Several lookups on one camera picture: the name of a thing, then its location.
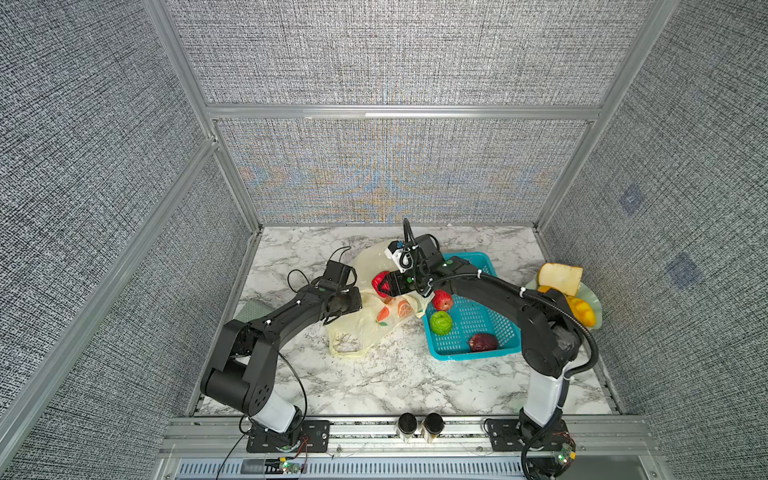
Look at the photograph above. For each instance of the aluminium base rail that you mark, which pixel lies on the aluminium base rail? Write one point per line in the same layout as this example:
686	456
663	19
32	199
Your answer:
368	447

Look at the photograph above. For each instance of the right black knob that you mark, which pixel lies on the right black knob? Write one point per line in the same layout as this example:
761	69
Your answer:
433	425

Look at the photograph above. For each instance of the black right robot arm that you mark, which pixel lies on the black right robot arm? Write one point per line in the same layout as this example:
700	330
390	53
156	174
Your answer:
429	258

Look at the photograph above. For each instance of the bread slice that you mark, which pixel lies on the bread slice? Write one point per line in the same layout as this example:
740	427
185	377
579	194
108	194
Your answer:
563	278

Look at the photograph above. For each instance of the bright red apple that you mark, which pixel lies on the bright red apple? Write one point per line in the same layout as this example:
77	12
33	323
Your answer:
381	286

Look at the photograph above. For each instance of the right circuit board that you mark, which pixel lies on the right circuit board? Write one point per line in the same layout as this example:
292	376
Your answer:
559	462

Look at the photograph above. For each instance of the dark red apple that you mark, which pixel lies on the dark red apple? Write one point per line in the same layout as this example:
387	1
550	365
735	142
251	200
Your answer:
482	342

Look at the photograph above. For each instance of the teal plastic basket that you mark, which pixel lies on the teal plastic basket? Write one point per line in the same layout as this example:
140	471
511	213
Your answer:
468	319

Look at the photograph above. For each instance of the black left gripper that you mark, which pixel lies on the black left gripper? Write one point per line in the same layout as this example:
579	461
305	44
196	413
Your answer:
356	301

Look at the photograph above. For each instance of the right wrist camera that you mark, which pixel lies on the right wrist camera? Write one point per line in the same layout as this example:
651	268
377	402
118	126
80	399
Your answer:
401	254

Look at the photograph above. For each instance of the round orange bun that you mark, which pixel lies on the round orange bun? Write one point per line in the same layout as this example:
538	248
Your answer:
550	292

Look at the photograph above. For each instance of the light green plate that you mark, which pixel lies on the light green plate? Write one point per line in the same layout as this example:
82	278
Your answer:
584	293

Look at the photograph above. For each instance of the green mesh cloth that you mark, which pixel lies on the green mesh cloth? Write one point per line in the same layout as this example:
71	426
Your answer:
252	310

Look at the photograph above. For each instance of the green circuit board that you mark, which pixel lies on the green circuit board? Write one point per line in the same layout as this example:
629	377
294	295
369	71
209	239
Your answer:
284	466

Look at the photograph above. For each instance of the black knob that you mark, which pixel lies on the black knob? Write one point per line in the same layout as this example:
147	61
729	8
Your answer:
433	425
406	426

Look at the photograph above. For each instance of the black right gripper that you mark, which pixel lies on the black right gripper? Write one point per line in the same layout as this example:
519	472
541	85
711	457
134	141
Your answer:
394	279

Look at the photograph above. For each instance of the yellow fruit pieces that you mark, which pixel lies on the yellow fruit pieces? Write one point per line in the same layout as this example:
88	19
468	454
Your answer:
582	311

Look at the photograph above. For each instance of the yellowish printed plastic bag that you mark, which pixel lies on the yellowish printed plastic bag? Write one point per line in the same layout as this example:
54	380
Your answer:
353	335

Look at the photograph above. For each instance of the left black knob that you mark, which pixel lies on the left black knob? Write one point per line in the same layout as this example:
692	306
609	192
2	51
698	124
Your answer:
406	426

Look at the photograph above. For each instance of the green apple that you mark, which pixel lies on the green apple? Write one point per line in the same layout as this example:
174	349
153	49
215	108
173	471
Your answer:
440	323

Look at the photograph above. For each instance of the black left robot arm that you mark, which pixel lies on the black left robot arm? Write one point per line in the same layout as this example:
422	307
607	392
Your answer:
241	370

